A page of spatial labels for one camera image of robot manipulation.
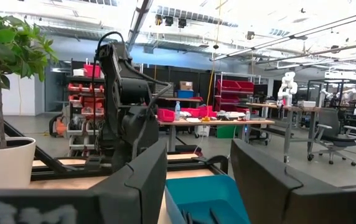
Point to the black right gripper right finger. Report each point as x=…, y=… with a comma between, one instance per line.
x=290, y=202

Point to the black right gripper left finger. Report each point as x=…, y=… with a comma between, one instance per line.
x=56, y=205

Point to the black pen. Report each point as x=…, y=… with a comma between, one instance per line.
x=214, y=216
x=188, y=217

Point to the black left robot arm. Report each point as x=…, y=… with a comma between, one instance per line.
x=125, y=93

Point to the white plant pot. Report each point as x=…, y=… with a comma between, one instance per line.
x=3, y=165

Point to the orange floor device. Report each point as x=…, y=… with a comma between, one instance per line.
x=60, y=127

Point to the grey office chair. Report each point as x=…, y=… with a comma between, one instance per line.
x=333, y=137

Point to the black table clamp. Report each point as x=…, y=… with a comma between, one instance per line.
x=215, y=159

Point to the blue plastic bin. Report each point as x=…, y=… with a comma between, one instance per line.
x=203, y=196

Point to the wooden workbench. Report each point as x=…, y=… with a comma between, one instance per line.
x=290, y=109
x=215, y=122

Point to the green box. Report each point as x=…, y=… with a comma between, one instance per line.
x=227, y=131

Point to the small white bottle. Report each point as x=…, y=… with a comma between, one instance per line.
x=247, y=115

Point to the shelf rack with orange bins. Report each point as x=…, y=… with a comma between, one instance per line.
x=84, y=102

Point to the white box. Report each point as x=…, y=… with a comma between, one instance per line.
x=202, y=130

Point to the white humanoid robot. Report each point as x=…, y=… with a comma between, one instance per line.
x=287, y=88

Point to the metal rack with red bins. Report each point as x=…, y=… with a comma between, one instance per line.
x=234, y=90

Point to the stack of red bins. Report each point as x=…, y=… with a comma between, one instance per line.
x=201, y=111

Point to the red storage box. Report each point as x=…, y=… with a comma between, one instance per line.
x=91, y=71

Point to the single red bin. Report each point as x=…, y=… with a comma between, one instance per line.
x=165, y=115

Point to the clear water bottle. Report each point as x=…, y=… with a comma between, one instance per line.
x=177, y=111

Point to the blue storage box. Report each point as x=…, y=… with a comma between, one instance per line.
x=185, y=94

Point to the cardboard box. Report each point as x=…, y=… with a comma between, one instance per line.
x=185, y=85

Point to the green leafy plant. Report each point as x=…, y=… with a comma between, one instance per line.
x=7, y=46

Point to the black aluminium table frame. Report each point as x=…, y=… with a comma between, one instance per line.
x=72, y=172

